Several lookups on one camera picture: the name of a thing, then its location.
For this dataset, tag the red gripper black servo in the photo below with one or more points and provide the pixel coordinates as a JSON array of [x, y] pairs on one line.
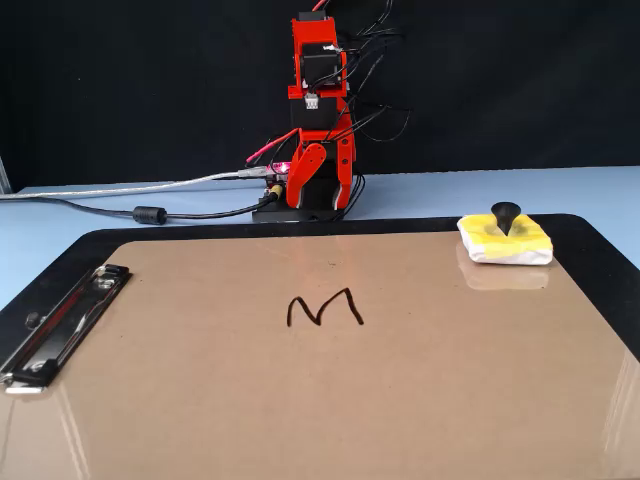
[[325, 137]]

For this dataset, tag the yellow white sponge black knob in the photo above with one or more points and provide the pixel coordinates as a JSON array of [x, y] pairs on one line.
[[525, 245]]

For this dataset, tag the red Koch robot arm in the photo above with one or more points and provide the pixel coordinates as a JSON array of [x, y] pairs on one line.
[[315, 40]]

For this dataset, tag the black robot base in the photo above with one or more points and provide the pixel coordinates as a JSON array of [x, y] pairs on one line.
[[280, 215]]

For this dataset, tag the controller circuit board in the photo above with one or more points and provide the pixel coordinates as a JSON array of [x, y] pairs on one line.
[[272, 172]]

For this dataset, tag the black marker drawing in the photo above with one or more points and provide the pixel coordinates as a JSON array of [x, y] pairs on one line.
[[355, 307]]

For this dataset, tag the brown clipboard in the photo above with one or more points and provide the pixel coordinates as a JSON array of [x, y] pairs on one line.
[[320, 390]]

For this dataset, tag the metal clipboard clip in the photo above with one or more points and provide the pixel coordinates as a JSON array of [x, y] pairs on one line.
[[65, 325]]

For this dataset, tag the grey metal post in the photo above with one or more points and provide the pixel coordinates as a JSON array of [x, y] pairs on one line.
[[4, 175]]

